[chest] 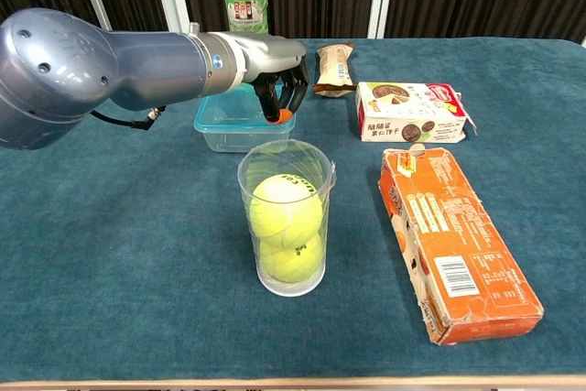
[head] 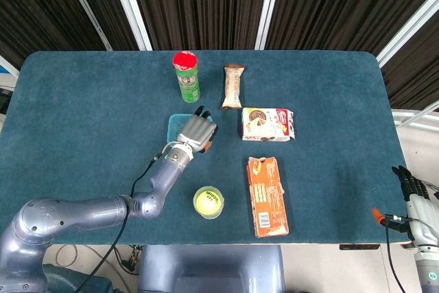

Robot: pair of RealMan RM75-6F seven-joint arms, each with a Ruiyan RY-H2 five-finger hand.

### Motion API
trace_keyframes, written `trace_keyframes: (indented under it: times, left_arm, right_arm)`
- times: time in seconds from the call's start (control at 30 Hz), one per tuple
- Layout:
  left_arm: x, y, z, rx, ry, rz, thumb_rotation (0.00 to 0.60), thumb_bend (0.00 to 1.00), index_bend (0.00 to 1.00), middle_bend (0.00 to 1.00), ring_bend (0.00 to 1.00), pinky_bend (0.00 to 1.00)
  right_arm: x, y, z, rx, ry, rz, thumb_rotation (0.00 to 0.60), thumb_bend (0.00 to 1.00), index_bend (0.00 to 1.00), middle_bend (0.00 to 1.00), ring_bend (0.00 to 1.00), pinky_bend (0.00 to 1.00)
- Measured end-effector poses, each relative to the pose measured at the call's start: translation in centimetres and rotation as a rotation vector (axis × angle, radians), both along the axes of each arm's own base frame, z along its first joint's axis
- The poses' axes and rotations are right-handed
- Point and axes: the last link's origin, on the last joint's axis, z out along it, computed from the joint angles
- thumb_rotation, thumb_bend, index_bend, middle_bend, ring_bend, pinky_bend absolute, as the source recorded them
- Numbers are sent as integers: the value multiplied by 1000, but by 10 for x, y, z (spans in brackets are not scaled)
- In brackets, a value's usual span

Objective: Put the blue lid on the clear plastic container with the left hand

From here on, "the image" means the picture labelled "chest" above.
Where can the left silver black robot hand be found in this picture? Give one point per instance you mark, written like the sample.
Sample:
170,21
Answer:
274,54

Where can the blue plastic lid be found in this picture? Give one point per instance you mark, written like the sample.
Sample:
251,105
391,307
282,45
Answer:
229,116

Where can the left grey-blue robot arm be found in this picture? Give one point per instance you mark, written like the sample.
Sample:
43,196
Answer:
114,66

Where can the clear plastic food container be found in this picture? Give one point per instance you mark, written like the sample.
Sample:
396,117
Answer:
224,141

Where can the beige brown snack bar wrapper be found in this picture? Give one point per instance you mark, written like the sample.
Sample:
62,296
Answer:
335,70

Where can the clear plastic cup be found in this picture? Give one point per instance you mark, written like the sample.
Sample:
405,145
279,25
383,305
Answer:
320,171

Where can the white cookie box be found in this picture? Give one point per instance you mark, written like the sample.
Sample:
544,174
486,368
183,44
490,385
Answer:
412,111

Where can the yellow tennis ball large print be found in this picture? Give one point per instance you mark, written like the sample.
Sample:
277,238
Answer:
286,210

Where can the yellow tennis ball small print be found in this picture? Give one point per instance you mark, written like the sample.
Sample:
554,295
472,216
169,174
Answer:
290,260

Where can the teal velvet tablecloth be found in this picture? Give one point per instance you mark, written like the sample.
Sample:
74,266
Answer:
137,249

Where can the worn orange carton box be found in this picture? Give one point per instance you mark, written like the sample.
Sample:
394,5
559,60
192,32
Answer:
458,244

